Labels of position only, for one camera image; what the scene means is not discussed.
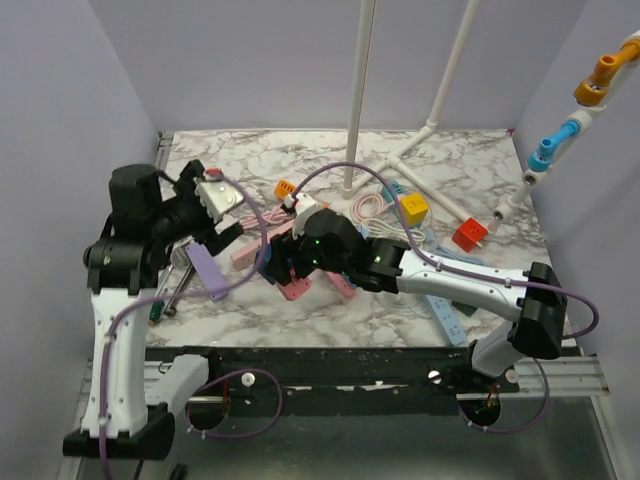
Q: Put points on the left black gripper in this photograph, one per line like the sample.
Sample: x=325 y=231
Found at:
x=214 y=238

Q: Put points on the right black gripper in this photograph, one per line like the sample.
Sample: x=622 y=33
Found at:
x=286 y=247

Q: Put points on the pink triangular socket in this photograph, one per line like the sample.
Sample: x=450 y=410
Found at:
x=342 y=285

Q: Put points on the purple power strip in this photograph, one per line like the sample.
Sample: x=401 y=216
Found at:
x=208 y=271

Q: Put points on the pink long power strip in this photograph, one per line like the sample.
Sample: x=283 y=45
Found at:
x=245 y=256

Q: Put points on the light blue power strip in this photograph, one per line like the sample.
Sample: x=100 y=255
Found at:
x=446 y=319

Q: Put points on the red cube socket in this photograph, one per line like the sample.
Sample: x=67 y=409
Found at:
x=469 y=235

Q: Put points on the dark green cube socket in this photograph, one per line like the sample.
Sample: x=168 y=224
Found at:
x=467 y=310

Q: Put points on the dark blue cube socket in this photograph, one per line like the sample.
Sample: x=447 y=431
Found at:
x=263 y=267

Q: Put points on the pink square socket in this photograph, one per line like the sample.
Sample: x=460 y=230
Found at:
x=295 y=289

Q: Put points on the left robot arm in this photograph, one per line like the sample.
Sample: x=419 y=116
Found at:
x=123 y=419

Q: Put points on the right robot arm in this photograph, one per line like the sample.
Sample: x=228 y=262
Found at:
x=529 y=301

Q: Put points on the orange white cube socket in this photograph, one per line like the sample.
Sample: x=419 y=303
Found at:
x=283 y=189

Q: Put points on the teal plug adapter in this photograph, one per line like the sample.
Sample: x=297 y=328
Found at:
x=396 y=191

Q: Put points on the yellow cube socket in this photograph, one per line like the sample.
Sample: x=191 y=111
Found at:
x=414 y=208

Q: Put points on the silver ratchet wrench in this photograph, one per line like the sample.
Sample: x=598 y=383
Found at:
x=178 y=261

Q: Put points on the white PVC pipe stand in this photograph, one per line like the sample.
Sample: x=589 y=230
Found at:
x=421 y=65

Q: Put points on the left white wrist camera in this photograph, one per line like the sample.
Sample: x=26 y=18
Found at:
x=217 y=195

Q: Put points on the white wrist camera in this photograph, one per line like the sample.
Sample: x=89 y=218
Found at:
x=217 y=195
x=301 y=206

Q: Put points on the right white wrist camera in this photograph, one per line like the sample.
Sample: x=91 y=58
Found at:
x=301 y=206

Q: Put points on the green handle screwdriver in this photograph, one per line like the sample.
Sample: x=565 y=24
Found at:
x=166 y=305

